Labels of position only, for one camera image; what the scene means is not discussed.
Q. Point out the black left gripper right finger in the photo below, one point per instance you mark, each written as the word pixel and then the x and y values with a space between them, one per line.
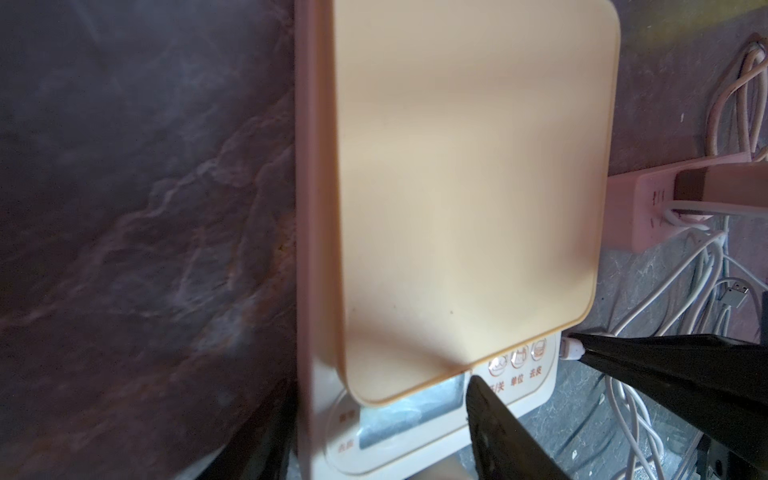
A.
pixel 502 447

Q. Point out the white charger adapter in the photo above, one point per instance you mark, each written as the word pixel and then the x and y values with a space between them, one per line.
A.
pixel 734 184

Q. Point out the pink power strip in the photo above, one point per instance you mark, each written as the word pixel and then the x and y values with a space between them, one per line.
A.
pixel 633 215

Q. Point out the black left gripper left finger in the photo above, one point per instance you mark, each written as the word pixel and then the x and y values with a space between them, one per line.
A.
pixel 260 449

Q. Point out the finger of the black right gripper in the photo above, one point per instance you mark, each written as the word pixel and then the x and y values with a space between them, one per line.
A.
pixel 717 384

